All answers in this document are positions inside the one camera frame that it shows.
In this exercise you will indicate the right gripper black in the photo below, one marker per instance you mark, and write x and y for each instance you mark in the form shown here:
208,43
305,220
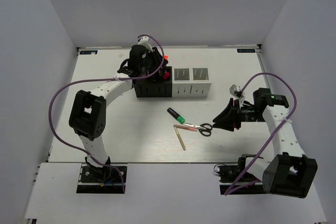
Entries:
226,119

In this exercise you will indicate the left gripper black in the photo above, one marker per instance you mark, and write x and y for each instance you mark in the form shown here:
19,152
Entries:
156,55

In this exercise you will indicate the orange cap black highlighter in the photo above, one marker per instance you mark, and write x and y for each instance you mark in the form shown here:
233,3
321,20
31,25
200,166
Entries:
165,58

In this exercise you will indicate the pink cap black highlighter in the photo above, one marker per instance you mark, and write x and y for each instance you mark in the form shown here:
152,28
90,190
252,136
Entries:
166,75

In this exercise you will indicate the green cap black highlighter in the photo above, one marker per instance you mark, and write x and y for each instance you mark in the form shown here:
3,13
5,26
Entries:
176,115

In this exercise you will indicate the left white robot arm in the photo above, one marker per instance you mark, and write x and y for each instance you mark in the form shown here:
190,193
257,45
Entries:
88,113

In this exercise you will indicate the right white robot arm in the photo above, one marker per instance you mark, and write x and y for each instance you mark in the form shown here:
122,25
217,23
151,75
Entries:
291,172

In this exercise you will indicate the black double pen holder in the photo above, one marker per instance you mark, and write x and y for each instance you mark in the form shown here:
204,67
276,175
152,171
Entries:
154,87

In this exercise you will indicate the white double pen holder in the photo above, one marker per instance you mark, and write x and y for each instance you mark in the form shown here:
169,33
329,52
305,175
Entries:
190,83

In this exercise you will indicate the slim orange pen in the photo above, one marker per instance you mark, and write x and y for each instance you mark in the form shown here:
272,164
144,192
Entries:
183,127

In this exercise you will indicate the slim yellow pen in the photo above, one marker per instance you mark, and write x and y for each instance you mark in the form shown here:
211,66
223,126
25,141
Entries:
180,139

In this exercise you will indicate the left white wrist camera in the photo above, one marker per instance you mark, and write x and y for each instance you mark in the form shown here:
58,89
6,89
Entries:
145,41

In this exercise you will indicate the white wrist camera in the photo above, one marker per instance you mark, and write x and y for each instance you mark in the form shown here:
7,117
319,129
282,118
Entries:
236,92
145,41

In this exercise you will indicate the black handled scissors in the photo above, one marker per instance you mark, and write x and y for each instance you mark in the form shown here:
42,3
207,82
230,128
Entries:
205,129

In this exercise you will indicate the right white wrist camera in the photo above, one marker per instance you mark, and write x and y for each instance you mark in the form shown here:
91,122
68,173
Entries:
236,92

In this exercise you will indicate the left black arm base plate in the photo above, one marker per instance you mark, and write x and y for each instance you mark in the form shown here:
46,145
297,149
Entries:
90,182

